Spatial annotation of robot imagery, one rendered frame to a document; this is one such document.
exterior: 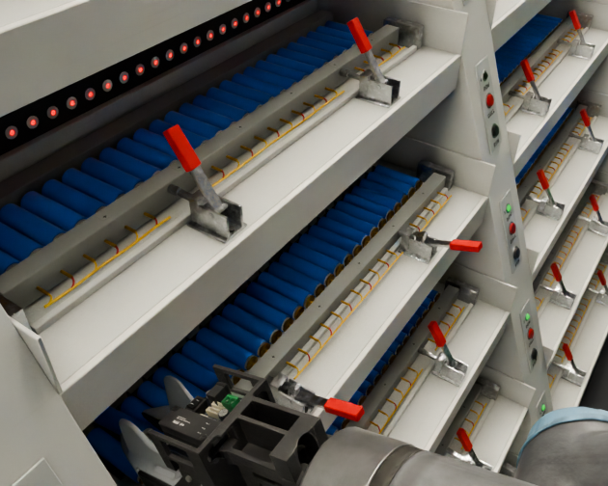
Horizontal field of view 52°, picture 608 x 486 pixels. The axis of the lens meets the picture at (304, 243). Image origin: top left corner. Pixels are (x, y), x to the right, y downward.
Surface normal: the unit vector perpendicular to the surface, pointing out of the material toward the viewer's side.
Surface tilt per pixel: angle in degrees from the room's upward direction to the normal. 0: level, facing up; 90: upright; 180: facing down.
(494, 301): 90
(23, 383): 90
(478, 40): 90
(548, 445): 24
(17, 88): 111
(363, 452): 13
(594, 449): 20
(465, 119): 90
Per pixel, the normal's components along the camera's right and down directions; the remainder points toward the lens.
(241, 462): -0.56, 0.53
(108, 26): 0.83, 0.36
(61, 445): 0.77, 0.06
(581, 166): 0.00, -0.76
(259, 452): -0.28, -0.84
